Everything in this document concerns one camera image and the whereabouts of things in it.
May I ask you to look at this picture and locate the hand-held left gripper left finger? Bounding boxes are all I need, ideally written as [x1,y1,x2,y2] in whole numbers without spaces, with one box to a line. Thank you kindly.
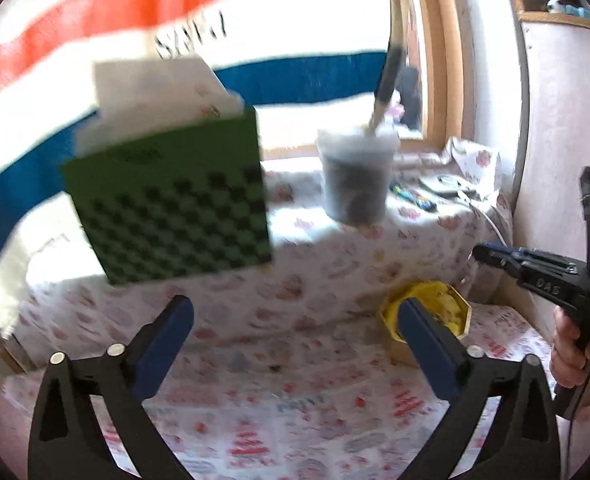
[27,295,196,480]

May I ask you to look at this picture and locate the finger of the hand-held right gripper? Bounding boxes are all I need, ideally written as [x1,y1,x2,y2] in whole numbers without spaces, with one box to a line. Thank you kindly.
[472,242,584,283]

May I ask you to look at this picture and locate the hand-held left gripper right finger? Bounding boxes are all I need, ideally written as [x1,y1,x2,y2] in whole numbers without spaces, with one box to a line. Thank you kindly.
[397,297,563,480]

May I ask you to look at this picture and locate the gold hexagonal jewelry box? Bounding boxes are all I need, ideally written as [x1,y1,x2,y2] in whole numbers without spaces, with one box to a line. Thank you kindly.
[380,280,472,364]

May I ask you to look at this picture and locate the person's right hand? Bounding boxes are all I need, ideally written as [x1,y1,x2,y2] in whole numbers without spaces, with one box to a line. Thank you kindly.
[549,305,590,407]

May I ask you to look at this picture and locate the white round device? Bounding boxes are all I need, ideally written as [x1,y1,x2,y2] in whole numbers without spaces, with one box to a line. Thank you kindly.
[419,174,477,199]

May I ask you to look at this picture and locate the strawberry print blanket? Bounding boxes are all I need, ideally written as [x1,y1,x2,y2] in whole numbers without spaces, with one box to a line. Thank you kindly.
[0,305,590,480]

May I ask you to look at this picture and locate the teddy bear print cloth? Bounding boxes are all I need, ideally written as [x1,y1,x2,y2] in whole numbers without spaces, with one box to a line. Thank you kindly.
[5,137,515,378]

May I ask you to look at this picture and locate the green checkered box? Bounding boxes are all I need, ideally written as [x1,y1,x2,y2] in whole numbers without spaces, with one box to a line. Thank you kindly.
[61,105,275,287]

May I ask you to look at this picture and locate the clear plastic tub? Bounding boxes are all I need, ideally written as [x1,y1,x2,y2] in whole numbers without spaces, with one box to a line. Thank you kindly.
[316,127,401,226]

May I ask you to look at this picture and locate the paint brush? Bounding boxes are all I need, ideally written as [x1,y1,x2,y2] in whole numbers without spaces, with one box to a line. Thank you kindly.
[367,0,409,136]

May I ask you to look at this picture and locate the white papers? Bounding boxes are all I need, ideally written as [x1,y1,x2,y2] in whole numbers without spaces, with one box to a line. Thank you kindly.
[77,57,246,153]

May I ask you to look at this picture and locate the red white blue flag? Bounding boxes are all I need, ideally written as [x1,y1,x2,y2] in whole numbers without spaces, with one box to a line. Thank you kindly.
[0,0,411,341]

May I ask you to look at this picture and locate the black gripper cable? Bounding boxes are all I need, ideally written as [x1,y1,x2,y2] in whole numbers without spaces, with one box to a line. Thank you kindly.
[564,332,590,480]

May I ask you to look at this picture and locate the wooden window frame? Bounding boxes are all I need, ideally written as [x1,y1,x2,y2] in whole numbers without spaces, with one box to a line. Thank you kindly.
[404,0,477,147]

